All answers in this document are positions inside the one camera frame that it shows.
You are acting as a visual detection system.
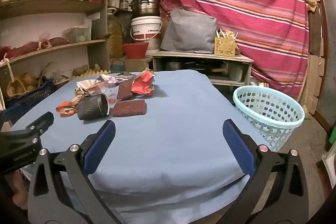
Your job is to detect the red mesh bags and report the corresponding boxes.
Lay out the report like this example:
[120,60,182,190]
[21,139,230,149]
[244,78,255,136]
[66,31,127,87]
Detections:
[0,37,69,59]

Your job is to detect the person's left hand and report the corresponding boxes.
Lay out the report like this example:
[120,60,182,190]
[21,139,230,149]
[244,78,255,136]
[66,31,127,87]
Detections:
[12,170,29,211]

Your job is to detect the dark red packet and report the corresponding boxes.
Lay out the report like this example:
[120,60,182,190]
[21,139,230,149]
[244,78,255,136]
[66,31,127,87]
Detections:
[112,100,147,118]
[116,79,135,101]

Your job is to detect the yellow perforated utensil holder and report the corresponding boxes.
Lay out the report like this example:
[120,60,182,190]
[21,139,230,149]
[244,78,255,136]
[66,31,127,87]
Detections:
[214,36,236,57]

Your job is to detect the plastic bottle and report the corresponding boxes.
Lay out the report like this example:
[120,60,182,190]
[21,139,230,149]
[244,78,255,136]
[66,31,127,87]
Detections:
[87,82,118,99]

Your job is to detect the red plastic basin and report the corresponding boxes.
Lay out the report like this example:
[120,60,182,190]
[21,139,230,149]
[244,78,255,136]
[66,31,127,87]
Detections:
[122,42,149,59]

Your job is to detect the light blue plastic basket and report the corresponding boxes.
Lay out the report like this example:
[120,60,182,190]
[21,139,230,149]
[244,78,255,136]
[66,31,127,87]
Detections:
[233,86,305,152]

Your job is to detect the grey board wooden frame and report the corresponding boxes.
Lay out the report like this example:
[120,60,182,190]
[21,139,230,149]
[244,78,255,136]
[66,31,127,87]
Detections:
[315,0,336,135]

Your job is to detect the steel cooking pot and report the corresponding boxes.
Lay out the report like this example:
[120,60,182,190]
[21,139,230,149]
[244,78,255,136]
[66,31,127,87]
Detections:
[130,0,161,18]

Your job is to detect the yellow egg foam sheet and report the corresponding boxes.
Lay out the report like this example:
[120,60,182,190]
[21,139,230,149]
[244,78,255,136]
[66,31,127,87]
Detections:
[70,69,112,80]

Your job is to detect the white pleated paper liner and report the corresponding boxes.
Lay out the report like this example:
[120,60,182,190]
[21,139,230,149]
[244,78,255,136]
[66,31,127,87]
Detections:
[76,79,99,90]

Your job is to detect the low grey cabinet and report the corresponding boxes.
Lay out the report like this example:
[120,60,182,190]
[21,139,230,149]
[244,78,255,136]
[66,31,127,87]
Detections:
[152,50,255,86]

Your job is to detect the stacked cardboard pieces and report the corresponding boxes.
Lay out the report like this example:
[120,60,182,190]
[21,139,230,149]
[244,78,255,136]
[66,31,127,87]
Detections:
[306,53,325,114]

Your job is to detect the grey fabric bag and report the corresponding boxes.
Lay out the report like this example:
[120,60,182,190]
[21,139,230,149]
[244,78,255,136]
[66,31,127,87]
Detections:
[161,8,218,54]

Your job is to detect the brown cardboard box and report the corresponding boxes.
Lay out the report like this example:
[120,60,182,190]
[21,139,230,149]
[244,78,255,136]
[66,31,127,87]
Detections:
[110,57,153,72]

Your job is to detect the blue plastic crate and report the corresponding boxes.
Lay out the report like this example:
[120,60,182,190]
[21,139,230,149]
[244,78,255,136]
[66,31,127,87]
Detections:
[5,80,55,109]

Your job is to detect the bundle of utensils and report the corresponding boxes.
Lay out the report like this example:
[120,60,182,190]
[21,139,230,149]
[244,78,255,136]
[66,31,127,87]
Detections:
[217,28,239,39]

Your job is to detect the metal cup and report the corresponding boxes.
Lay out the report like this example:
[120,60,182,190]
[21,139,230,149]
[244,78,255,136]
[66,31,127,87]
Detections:
[228,63,243,81]

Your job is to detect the wooden shelf unit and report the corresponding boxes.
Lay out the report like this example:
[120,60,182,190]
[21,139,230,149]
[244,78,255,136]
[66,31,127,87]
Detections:
[0,0,155,109]

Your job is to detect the woven basket of potatoes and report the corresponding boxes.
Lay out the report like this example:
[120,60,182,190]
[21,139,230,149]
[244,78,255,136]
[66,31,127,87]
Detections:
[7,77,25,97]

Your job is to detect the colourful printed wrapper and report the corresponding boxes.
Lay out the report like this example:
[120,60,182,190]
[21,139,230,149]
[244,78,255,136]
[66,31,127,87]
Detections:
[98,74,132,83]

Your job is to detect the yellow oil jug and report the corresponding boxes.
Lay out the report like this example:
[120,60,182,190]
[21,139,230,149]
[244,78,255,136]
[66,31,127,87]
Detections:
[108,7,123,59]

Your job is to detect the red wrapper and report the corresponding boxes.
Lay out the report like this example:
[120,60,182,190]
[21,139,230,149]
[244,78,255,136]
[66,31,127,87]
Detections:
[131,70,155,97]

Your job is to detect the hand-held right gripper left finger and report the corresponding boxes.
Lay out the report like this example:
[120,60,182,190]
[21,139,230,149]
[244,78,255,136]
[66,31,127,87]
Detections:
[28,119,125,224]

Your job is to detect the small steel pot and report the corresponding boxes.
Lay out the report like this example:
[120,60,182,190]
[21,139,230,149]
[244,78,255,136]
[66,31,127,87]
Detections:
[165,61,183,71]

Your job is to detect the red striped cloth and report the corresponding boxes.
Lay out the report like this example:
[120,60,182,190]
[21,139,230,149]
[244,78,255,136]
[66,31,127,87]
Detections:
[148,0,310,98]

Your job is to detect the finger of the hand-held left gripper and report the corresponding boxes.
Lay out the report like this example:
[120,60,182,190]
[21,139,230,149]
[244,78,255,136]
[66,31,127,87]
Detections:
[0,112,54,147]

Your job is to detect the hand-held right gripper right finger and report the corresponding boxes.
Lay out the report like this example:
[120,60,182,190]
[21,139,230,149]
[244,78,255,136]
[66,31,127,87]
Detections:
[223,119,310,224]

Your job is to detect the orange wrapper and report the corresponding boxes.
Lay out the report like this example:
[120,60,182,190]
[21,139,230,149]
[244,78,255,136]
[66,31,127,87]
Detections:
[56,101,79,115]

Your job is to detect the white plastic bucket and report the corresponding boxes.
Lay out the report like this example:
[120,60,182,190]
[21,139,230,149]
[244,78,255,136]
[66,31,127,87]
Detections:
[130,16,162,51]

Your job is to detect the black pan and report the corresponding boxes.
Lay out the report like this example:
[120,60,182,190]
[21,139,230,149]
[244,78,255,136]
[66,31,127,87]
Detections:
[184,61,208,69]

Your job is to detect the blue tablecloth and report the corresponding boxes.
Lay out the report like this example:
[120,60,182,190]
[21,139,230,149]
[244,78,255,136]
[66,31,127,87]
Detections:
[9,70,263,224]

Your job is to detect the black ribbed cup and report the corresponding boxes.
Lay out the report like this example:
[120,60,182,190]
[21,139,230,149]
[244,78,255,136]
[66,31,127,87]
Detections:
[77,94,110,121]

